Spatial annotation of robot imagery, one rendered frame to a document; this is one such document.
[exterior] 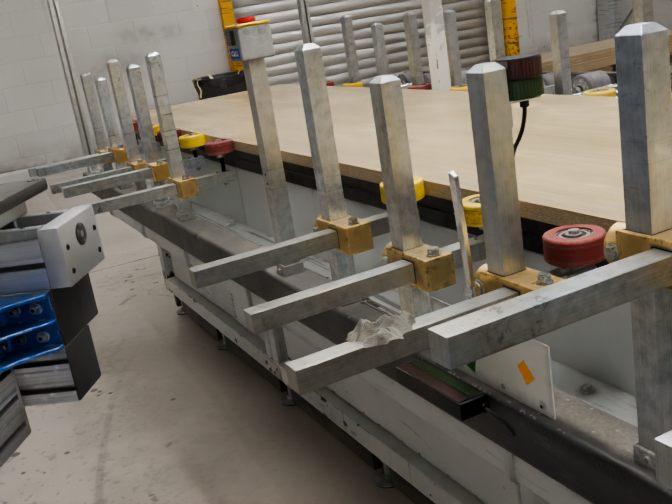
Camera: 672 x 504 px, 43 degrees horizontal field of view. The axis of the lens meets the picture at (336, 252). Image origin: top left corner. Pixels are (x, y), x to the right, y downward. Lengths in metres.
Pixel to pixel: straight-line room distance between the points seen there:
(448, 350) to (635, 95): 0.32
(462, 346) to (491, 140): 0.40
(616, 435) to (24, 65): 8.14
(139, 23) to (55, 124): 1.30
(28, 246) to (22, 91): 7.60
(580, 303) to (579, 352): 0.61
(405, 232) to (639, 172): 0.51
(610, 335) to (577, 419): 0.25
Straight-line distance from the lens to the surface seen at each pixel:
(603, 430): 1.09
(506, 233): 1.10
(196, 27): 9.17
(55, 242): 1.28
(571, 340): 1.41
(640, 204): 0.90
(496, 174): 1.08
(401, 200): 1.30
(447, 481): 2.02
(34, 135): 8.91
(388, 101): 1.27
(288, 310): 1.20
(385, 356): 0.99
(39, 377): 1.37
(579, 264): 1.11
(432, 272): 1.27
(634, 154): 0.89
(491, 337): 0.74
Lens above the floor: 1.24
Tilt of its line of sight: 16 degrees down
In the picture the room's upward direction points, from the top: 9 degrees counter-clockwise
